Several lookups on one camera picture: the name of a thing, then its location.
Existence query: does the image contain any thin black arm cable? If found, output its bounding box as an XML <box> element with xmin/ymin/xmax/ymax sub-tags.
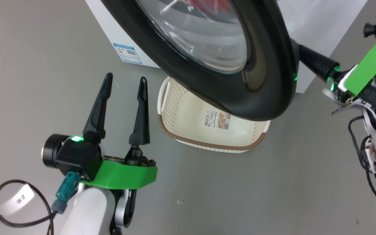
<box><xmin>0</xmin><ymin>180</ymin><xmax>58</xmax><ymax>235</ymax></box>
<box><xmin>348</xmin><ymin>116</ymin><xmax>376</xmax><ymax>200</ymax></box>

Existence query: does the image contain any teal cable connector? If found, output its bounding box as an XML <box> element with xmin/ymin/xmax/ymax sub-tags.
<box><xmin>51</xmin><ymin>172</ymin><xmax>81</xmax><ymax>214</ymax></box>

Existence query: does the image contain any white cable label tag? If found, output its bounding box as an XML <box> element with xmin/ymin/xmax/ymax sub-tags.
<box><xmin>0</xmin><ymin>184</ymin><xmax>35</xmax><ymax>217</ymax></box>

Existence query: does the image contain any paper basket product sticker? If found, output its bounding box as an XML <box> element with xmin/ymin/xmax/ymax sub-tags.
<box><xmin>203</xmin><ymin>109</ymin><xmax>231</xmax><ymax>130</ymax></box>

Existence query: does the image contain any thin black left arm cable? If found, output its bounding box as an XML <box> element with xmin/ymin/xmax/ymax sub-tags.
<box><xmin>0</xmin><ymin>180</ymin><xmax>58</xmax><ymax>235</ymax></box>

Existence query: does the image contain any white front-load washing machine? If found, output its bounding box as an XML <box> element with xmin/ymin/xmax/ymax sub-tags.
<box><xmin>85</xmin><ymin>0</ymin><xmax>368</xmax><ymax>94</ymax></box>

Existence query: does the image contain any blue energy label sticker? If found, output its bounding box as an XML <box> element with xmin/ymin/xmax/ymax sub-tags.
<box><xmin>113</xmin><ymin>43</ymin><xmax>143</xmax><ymax>65</ymax></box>

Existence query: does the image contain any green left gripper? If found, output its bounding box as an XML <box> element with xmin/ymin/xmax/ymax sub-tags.
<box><xmin>81</xmin><ymin>72</ymin><xmax>158</xmax><ymax>190</ymax></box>

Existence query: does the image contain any cream perforated laundry basket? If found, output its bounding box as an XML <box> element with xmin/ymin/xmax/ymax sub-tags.
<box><xmin>157</xmin><ymin>77</ymin><xmax>271</xmax><ymax>154</ymax></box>

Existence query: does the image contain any red and white jersey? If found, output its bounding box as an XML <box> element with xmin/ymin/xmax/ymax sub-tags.
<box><xmin>185</xmin><ymin>0</ymin><xmax>232</xmax><ymax>17</ymax></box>

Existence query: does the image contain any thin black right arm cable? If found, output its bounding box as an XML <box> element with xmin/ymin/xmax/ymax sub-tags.
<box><xmin>348</xmin><ymin>116</ymin><xmax>376</xmax><ymax>200</ymax></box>

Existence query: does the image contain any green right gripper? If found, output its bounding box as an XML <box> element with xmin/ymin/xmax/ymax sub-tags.
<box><xmin>297</xmin><ymin>34</ymin><xmax>376</xmax><ymax>126</ymax></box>

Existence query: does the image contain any black round glass washer door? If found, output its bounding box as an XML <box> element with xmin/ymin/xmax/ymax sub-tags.
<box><xmin>100</xmin><ymin>0</ymin><xmax>301</xmax><ymax>122</ymax></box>

